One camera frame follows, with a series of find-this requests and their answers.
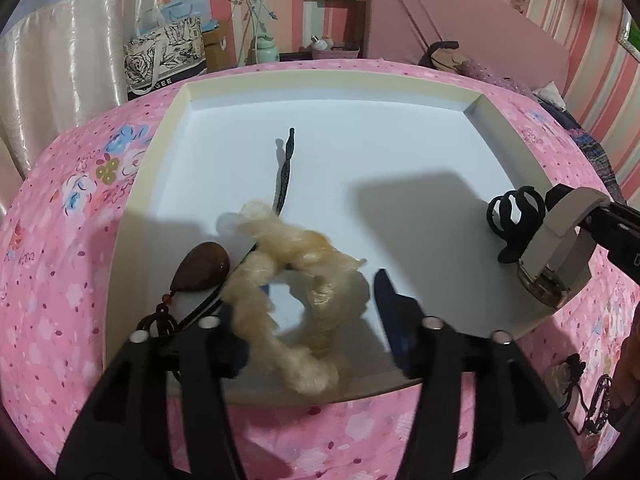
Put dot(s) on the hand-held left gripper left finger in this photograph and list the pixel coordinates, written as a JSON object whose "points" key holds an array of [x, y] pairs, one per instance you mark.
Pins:
{"points": [[205, 360]]}

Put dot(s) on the brown bag black band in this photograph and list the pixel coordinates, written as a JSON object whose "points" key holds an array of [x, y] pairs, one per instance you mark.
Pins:
{"points": [[447, 57]]}

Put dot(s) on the pink tray with trinkets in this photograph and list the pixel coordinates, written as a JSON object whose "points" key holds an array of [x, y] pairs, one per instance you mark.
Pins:
{"points": [[330, 50]]}

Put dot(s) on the light blue gift bag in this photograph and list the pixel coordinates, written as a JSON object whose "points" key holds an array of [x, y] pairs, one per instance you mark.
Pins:
{"points": [[185, 10]]}

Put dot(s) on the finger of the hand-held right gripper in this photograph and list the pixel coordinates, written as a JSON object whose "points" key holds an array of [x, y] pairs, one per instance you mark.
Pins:
{"points": [[622, 252], [620, 217]]}

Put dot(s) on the green ceramic bottle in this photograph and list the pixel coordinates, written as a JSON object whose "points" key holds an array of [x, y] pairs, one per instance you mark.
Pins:
{"points": [[265, 50]]}

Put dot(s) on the person's right hand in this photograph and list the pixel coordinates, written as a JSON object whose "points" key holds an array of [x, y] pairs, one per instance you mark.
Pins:
{"points": [[631, 365]]}

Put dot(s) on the cream fluffy scrunchie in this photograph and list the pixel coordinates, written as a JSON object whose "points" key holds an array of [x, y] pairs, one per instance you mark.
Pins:
{"points": [[305, 250]]}

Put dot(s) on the pink floral bedsheet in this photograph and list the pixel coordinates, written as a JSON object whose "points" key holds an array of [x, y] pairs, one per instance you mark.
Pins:
{"points": [[60, 260]]}

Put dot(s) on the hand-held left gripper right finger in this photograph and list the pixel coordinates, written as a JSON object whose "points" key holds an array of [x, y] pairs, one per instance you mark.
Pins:
{"points": [[397, 320]]}

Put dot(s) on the cream satin curtain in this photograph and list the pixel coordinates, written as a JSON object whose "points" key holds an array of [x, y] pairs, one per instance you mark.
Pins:
{"points": [[65, 60]]}

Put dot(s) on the dark plaid blanket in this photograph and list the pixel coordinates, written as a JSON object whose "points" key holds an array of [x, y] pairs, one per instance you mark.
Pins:
{"points": [[595, 150]]}

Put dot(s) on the white cardboard box tray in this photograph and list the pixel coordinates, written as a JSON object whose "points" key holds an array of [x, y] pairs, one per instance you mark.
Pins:
{"points": [[400, 135]]}

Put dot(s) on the floral print tote bag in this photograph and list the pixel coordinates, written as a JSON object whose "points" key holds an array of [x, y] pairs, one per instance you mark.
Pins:
{"points": [[165, 55]]}

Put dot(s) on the purple dotted pillow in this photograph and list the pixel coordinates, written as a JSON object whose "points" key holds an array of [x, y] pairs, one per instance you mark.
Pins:
{"points": [[495, 75]]}

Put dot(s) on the brown cardboard box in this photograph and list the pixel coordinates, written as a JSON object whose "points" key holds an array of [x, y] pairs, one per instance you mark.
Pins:
{"points": [[217, 45]]}

